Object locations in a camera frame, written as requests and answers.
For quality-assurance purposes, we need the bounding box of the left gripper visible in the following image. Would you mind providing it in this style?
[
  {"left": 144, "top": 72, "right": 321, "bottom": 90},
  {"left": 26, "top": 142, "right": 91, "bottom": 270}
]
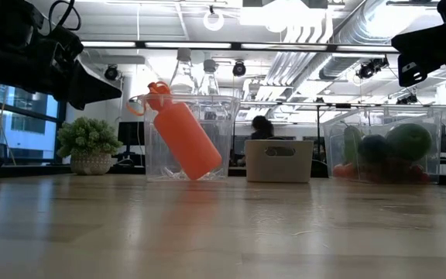
[{"left": 0, "top": 38, "right": 124, "bottom": 112}]

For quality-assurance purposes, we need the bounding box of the green apple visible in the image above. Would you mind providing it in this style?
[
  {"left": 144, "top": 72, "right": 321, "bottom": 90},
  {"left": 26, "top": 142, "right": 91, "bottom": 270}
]
[{"left": 385, "top": 122, "right": 433, "bottom": 163}]

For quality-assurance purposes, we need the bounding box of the wide clear plastic bottle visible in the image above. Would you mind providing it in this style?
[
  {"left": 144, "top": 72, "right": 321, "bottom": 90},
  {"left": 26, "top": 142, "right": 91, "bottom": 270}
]
[{"left": 167, "top": 48, "right": 201, "bottom": 117}]

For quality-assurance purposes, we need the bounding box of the orange squeeze bottle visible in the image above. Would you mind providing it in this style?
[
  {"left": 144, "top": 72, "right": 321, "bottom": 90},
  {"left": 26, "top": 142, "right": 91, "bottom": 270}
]
[{"left": 125, "top": 81, "right": 223, "bottom": 181}]

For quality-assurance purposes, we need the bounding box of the green pear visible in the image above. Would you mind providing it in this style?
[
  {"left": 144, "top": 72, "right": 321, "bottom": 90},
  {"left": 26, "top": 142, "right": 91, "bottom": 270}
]
[{"left": 342, "top": 123, "right": 363, "bottom": 164}]

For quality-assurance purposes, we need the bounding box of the red grape bunch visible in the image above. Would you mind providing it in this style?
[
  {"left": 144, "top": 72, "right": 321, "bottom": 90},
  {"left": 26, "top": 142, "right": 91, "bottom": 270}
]
[{"left": 404, "top": 164, "right": 431, "bottom": 184}]

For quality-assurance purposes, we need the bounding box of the green succulent plant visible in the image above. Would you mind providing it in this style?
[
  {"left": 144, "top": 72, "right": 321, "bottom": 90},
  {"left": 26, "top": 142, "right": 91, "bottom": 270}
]
[{"left": 56, "top": 115, "right": 123, "bottom": 176}]

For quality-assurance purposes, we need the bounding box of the black monitor on stand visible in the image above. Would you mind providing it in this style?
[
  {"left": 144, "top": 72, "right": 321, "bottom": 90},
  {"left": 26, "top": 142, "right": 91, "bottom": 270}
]
[{"left": 112, "top": 121, "right": 145, "bottom": 166}]

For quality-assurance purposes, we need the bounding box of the clear plastic storage bin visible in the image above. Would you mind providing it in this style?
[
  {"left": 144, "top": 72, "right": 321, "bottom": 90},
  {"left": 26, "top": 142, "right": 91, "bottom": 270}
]
[
  {"left": 136, "top": 94, "right": 242, "bottom": 182},
  {"left": 321, "top": 108, "right": 443, "bottom": 185}
]

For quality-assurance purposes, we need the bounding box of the overhead black light bar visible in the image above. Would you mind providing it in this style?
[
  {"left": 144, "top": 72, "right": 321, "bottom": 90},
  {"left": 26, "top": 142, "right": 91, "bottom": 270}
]
[{"left": 79, "top": 38, "right": 400, "bottom": 55}]

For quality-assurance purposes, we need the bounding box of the person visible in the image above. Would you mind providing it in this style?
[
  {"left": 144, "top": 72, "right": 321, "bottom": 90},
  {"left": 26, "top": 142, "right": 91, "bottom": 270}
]
[{"left": 249, "top": 115, "right": 276, "bottom": 140}]

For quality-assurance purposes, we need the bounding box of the grey plastic bin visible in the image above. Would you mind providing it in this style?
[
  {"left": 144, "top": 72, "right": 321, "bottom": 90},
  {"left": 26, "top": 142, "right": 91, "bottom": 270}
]
[{"left": 245, "top": 139, "right": 315, "bottom": 184}]

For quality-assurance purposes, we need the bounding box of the black dome ceiling camera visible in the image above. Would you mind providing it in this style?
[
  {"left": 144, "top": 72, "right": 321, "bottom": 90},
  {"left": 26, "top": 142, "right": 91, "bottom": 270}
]
[
  {"left": 232, "top": 60, "right": 247, "bottom": 78},
  {"left": 104, "top": 64, "right": 119, "bottom": 81}
]

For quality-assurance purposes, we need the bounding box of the left wrist camera housing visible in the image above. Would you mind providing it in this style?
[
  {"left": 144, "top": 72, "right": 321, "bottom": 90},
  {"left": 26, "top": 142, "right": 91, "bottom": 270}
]
[{"left": 46, "top": 26, "right": 85, "bottom": 61}]

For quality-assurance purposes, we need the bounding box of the black aluminium table frame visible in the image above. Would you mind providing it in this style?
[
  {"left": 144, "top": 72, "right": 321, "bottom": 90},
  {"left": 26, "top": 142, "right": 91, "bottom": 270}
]
[{"left": 0, "top": 164, "right": 446, "bottom": 188}]

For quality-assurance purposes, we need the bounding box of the white ring ceiling lamp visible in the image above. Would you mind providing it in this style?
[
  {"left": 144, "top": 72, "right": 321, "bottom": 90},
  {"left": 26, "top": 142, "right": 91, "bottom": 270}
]
[{"left": 202, "top": 4, "right": 225, "bottom": 32}]

